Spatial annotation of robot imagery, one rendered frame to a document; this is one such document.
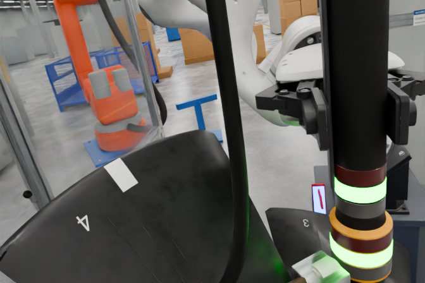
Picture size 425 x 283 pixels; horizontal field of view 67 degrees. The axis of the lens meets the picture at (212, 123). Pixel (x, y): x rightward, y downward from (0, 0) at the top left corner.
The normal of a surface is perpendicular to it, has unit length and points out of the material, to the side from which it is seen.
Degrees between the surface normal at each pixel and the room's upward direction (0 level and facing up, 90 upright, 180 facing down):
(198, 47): 90
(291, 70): 6
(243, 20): 102
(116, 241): 45
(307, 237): 12
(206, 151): 35
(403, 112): 90
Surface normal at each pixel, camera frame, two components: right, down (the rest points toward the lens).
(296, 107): -0.81, 0.33
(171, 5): 0.38, 0.38
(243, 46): 0.77, -0.01
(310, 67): -0.21, -0.85
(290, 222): 0.03, -0.87
